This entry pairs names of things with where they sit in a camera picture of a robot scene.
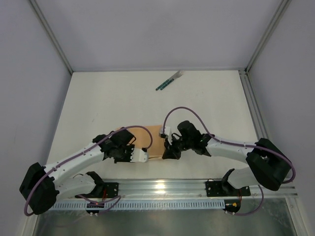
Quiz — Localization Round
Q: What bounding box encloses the peach satin napkin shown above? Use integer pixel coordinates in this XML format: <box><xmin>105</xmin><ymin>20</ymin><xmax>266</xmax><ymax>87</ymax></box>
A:
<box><xmin>115</xmin><ymin>124</ymin><xmax>170</xmax><ymax>159</ymax></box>

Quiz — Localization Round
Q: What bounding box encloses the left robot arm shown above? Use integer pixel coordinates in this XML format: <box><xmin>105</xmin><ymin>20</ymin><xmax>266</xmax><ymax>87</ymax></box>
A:
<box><xmin>19</xmin><ymin>128</ymin><xmax>136</xmax><ymax>216</ymax></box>

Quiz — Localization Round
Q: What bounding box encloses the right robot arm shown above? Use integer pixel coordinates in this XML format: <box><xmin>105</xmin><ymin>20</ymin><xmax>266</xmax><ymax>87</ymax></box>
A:
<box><xmin>159</xmin><ymin>120</ymin><xmax>291</xmax><ymax>196</ymax></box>

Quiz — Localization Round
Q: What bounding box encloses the left controller board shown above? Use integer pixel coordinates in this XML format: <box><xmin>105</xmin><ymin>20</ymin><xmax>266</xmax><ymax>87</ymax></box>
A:
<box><xmin>86</xmin><ymin>203</ymin><xmax>104</xmax><ymax>216</ymax></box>

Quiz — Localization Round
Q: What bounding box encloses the controller board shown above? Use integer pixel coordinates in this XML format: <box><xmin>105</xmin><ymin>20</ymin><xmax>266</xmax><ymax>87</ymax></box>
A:
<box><xmin>223</xmin><ymin>200</ymin><xmax>241</xmax><ymax>215</ymax></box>
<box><xmin>86</xmin><ymin>203</ymin><xmax>104</xmax><ymax>216</ymax></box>

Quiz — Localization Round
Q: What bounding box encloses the right controller board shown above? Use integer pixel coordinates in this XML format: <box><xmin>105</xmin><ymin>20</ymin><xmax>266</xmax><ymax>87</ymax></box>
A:
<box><xmin>223</xmin><ymin>200</ymin><xmax>241</xmax><ymax>215</ymax></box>

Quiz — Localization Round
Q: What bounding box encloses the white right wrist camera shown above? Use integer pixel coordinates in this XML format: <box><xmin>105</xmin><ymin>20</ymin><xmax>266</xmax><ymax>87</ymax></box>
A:
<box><xmin>159</xmin><ymin>125</ymin><xmax>172</xmax><ymax>139</ymax></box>

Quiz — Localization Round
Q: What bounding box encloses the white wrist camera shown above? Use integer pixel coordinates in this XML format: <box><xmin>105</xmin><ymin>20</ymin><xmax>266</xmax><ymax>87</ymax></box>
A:
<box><xmin>130</xmin><ymin>148</ymin><xmax>149</xmax><ymax>163</ymax></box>
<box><xmin>159</xmin><ymin>125</ymin><xmax>172</xmax><ymax>139</ymax></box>

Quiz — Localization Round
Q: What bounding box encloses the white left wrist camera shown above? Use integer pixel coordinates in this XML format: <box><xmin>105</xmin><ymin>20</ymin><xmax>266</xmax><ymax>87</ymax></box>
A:
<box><xmin>130</xmin><ymin>148</ymin><xmax>149</xmax><ymax>163</ymax></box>

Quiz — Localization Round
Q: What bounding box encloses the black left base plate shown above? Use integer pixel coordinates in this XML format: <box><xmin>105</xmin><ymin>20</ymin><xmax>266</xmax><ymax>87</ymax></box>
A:
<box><xmin>91</xmin><ymin>182</ymin><xmax>119</xmax><ymax>199</ymax></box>

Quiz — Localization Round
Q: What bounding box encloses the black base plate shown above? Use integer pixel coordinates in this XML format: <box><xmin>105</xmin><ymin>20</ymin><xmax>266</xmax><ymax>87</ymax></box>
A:
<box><xmin>205</xmin><ymin>180</ymin><xmax>251</xmax><ymax>197</ymax></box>
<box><xmin>91</xmin><ymin>182</ymin><xmax>119</xmax><ymax>199</ymax></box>

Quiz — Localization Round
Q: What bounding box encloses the aluminium frame rail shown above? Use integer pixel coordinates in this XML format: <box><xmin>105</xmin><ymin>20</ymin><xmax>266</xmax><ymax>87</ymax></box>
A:
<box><xmin>56</xmin><ymin>178</ymin><xmax>299</xmax><ymax>200</ymax></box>

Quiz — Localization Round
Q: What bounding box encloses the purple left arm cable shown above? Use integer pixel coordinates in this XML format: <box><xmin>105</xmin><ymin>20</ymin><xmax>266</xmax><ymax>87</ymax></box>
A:
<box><xmin>23</xmin><ymin>125</ymin><xmax>154</xmax><ymax>217</ymax></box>

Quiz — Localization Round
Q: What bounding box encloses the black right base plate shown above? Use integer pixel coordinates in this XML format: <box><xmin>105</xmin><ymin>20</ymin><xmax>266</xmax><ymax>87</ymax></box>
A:
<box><xmin>205</xmin><ymin>180</ymin><xmax>251</xmax><ymax>197</ymax></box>

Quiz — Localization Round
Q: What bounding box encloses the white slotted cable duct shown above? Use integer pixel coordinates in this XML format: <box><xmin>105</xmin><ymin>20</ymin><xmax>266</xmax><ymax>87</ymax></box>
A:
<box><xmin>50</xmin><ymin>199</ymin><xmax>224</xmax><ymax>210</ymax></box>

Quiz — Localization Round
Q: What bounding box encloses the right side frame rail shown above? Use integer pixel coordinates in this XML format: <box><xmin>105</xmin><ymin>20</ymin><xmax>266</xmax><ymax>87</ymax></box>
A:
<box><xmin>238</xmin><ymin>68</ymin><xmax>282</xmax><ymax>177</ymax></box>

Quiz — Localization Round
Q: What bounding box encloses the left back frame post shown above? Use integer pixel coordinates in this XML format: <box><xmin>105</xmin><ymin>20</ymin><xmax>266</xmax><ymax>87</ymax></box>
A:
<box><xmin>28</xmin><ymin>0</ymin><xmax>74</xmax><ymax>75</ymax></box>

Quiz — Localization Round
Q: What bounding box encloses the frame post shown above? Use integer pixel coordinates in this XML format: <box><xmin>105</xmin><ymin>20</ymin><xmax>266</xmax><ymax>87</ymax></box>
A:
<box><xmin>28</xmin><ymin>0</ymin><xmax>74</xmax><ymax>75</ymax></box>
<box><xmin>245</xmin><ymin>0</ymin><xmax>292</xmax><ymax>73</ymax></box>

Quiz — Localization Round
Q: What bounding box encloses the right back frame post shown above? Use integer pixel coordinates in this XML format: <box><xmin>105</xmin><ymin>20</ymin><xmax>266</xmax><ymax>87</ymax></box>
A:
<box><xmin>245</xmin><ymin>0</ymin><xmax>292</xmax><ymax>73</ymax></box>

